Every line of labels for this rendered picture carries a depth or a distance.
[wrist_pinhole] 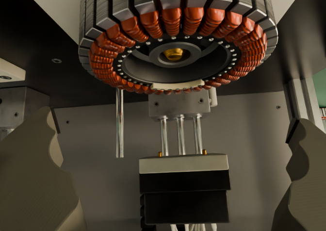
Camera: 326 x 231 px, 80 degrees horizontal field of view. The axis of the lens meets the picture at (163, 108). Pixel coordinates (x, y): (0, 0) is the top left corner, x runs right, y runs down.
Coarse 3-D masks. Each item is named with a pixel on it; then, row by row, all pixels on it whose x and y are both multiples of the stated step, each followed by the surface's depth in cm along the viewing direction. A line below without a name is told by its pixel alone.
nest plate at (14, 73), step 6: (0, 60) 19; (0, 66) 19; (6, 66) 19; (12, 66) 20; (0, 72) 19; (6, 72) 20; (12, 72) 20; (18, 72) 21; (24, 72) 22; (0, 78) 21; (6, 78) 21; (12, 78) 21; (18, 78) 21; (24, 78) 22
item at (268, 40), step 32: (96, 0) 9; (128, 0) 7; (160, 0) 7; (192, 0) 7; (224, 0) 7; (256, 0) 8; (96, 32) 8; (128, 32) 8; (160, 32) 8; (192, 32) 8; (224, 32) 8; (256, 32) 9; (96, 64) 11; (128, 64) 13; (160, 64) 13; (192, 64) 15; (224, 64) 13; (256, 64) 12
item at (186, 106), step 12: (156, 96) 25; (168, 96) 24; (180, 96) 24; (192, 96) 24; (204, 96) 24; (156, 108) 24; (168, 108) 24; (180, 108) 24; (192, 108) 24; (204, 108) 24; (156, 120) 27; (168, 120) 28
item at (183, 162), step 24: (168, 144) 26; (144, 168) 13; (168, 168) 13; (192, 168) 13; (216, 168) 13; (144, 192) 15; (168, 192) 15; (192, 192) 15; (216, 192) 15; (168, 216) 15; (192, 216) 15; (216, 216) 14
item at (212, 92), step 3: (213, 87) 25; (210, 90) 25; (213, 90) 25; (210, 93) 25; (213, 93) 25; (210, 96) 25; (213, 96) 25; (210, 99) 25; (213, 99) 25; (216, 99) 25; (210, 102) 25; (213, 102) 25; (216, 102) 25; (210, 105) 25; (213, 105) 25; (216, 105) 25
